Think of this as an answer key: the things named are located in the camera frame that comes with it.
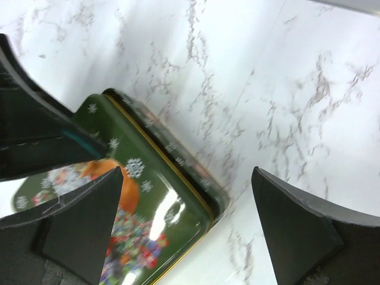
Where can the green christmas cookie tin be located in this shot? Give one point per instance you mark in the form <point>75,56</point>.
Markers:
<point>212,193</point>

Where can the gold tin lid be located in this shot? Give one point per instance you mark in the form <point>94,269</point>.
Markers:
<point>160,216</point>

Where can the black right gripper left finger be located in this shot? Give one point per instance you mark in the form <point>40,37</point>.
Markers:
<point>64,240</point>

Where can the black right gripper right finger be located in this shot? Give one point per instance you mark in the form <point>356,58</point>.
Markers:
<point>311,240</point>

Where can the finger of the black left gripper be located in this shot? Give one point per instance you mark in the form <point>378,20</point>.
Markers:
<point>38,133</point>

